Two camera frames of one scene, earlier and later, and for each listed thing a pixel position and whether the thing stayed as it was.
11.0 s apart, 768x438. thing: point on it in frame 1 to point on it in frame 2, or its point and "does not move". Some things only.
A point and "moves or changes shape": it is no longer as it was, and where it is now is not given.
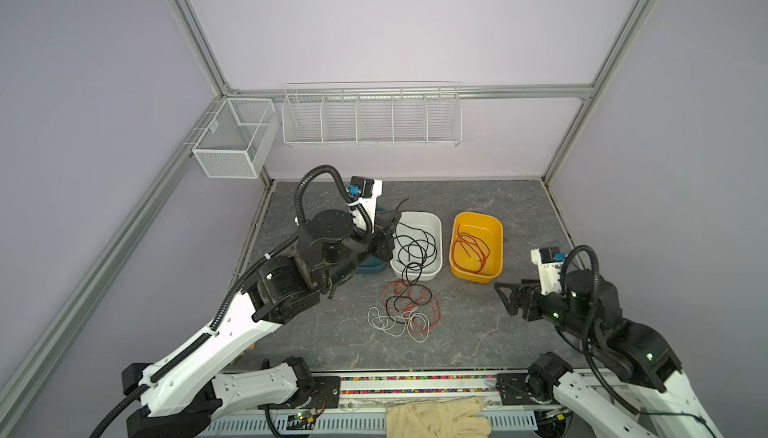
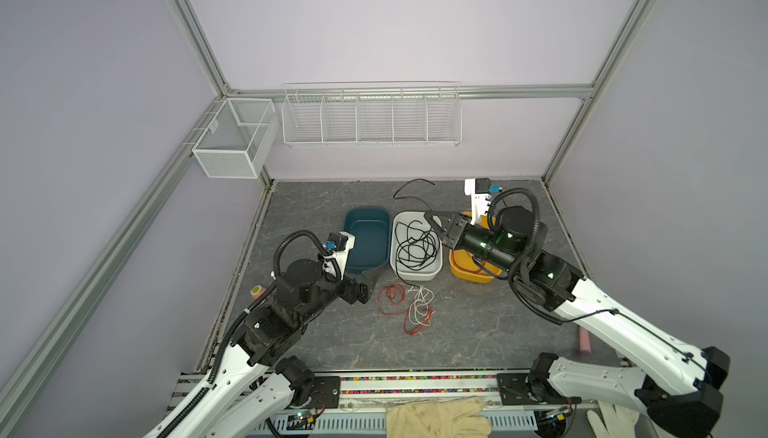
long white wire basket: [373, 114] does not move
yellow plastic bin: [476, 247] does not move
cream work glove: [453, 418] does not move
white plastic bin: [418, 247] does not move
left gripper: [383, 241] to [351, 290]
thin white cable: [416, 325] to [419, 309]
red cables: [421, 310] does not move
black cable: [415, 248] moves or changes shape
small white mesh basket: [236, 138] does not move
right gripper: [528, 300] to [452, 231]
